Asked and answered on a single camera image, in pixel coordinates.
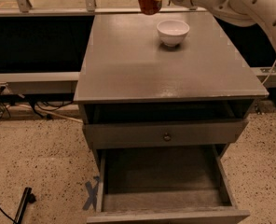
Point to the red coke can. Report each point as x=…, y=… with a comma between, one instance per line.
x=149, y=7

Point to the grey drawer cabinet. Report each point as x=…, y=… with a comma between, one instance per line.
x=159, y=120

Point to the round metal drawer knob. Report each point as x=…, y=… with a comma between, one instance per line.
x=167, y=137

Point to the top grey drawer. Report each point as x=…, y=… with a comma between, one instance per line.
x=163, y=134

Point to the open middle grey drawer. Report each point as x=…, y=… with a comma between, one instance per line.
x=164, y=185

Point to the white ceramic bowl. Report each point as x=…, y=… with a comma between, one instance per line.
x=172, y=32

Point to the blue tape cross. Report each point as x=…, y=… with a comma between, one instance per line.
x=92, y=194

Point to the black bar on floor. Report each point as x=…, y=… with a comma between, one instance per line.
x=26, y=198

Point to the metal railing frame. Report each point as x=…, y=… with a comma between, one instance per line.
x=51, y=10

